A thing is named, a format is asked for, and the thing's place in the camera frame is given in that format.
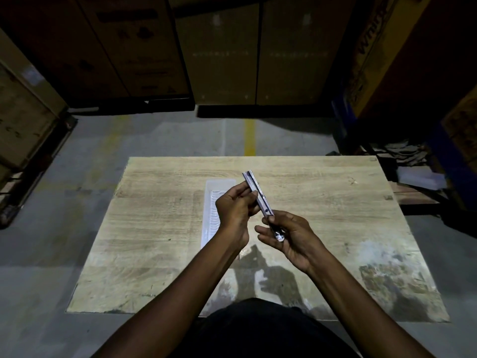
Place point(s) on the person's right hand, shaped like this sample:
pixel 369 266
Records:
pixel 298 242

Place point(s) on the person's left hand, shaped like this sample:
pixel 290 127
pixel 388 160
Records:
pixel 233 216

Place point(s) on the clear plastic box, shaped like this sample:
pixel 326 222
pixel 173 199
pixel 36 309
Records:
pixel 208 223

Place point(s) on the silver utility knife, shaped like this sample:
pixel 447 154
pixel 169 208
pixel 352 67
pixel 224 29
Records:
pixel 261 197

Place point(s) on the person's left forearm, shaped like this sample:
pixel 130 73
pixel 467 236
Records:
pixel 179 302

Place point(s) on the person's right forearm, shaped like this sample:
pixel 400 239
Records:
pixel 357 309

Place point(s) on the person's dark clothing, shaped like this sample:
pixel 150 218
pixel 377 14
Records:
pixel 261 331

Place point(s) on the yellow printed cardboard box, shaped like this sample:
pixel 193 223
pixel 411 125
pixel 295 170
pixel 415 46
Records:
pixel 384 48

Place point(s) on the light brown cardboard box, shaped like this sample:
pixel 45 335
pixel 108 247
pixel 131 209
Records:
pixel 26 115
pixel 3 177

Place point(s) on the white wavy plastic insert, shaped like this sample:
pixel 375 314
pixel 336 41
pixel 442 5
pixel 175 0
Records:
pixel 214 216

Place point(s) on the black pallet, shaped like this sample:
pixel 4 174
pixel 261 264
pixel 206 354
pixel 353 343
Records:
pixel 130 104
pixel 264 111

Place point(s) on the brown wooden plank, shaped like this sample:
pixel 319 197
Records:
pixel 413 195

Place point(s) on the pile of cardboard scraps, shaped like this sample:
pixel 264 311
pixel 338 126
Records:
pixel 402 152

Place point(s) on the white sheet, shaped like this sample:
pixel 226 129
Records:
pixel 421 178

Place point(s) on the blue rack beam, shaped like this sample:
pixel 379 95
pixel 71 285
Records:
pixel 451 171

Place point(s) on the dark wooden pallet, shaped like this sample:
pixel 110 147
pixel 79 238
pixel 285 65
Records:
pixel 41 167

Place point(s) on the blue rack post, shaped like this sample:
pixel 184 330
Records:
pixel 343 119

